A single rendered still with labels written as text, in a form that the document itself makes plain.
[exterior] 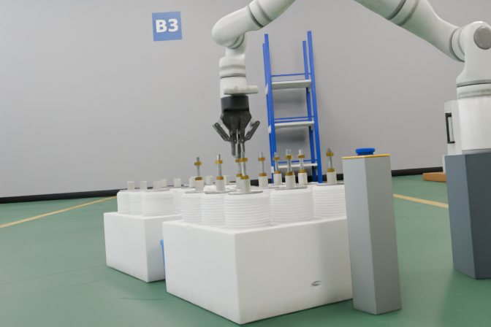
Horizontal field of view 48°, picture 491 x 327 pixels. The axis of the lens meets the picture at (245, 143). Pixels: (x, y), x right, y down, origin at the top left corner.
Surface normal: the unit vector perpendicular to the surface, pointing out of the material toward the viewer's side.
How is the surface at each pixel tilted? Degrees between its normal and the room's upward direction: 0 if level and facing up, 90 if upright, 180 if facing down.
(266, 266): 90
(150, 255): 90
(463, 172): 90
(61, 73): 90
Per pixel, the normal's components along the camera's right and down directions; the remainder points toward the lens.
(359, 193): -0.87, 0.04
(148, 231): 0.51, -0.07
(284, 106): 0.01, -0.04
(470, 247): -1.00, 0.07
